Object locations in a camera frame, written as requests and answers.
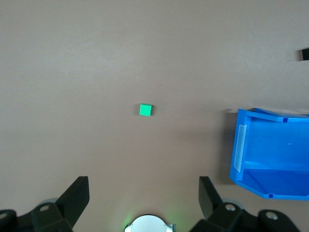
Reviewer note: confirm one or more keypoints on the black cube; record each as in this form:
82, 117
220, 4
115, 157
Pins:
304, 55

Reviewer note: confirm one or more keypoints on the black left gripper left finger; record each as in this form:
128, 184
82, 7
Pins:
72, 200

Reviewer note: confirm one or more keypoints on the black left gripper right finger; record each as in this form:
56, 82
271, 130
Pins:
212, 203

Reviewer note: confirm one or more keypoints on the blue plastic storage bin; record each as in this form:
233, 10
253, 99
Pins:
272, 149

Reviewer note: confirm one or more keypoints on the green cube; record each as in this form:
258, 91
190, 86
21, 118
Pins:
145, 110

